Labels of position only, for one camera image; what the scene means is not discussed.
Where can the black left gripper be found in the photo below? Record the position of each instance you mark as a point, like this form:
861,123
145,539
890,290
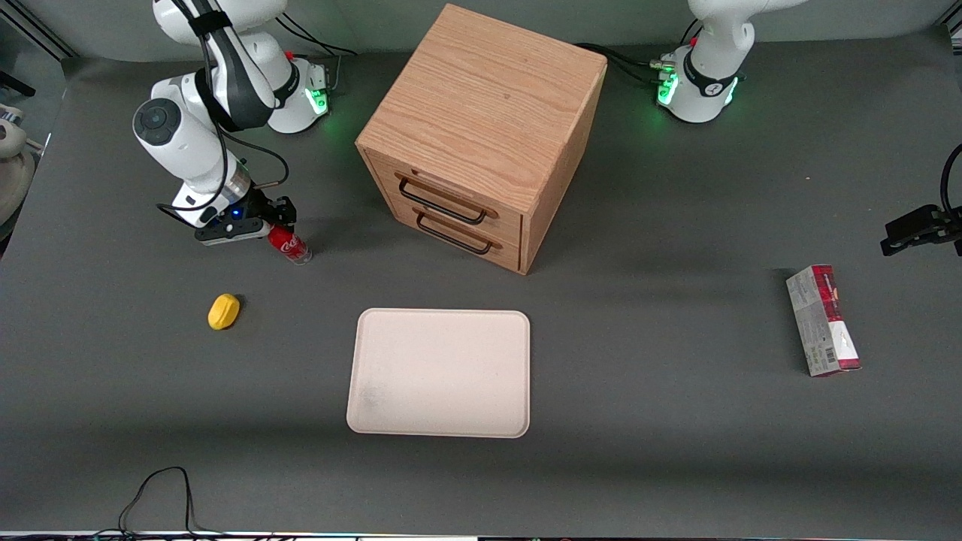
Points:
921,225

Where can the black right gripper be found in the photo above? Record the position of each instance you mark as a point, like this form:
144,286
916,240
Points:
258,206

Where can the red coke bottle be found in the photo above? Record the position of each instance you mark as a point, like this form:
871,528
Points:
291,246

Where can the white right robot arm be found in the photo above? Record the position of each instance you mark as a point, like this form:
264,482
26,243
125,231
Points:
203,113

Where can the beige plastic tray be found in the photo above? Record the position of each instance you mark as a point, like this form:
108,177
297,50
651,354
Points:
440,373

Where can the yellow lemon toy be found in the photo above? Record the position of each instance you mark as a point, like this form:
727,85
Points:
223,311

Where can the red and grey carton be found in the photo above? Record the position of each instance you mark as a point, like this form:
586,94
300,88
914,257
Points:
823,319

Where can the wooden drawer front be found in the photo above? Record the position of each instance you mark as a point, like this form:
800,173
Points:
507,254
451,191

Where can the wooden drawer cabinet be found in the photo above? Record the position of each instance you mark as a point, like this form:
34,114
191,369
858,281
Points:
488,98

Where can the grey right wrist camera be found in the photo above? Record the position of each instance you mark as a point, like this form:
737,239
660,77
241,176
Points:
229,233

